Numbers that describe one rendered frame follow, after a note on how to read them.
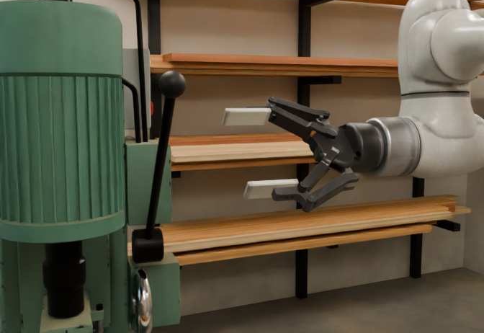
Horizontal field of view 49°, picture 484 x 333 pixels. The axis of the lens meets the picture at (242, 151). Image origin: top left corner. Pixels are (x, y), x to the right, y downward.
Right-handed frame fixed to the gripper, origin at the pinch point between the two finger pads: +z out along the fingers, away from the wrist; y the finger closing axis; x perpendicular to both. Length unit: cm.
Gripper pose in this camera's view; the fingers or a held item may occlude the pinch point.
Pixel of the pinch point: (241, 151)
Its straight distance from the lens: 73.3
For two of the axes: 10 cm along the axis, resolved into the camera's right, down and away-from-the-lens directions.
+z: -9.5, 0.3, -3.1
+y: -2.3, -7.4, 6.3
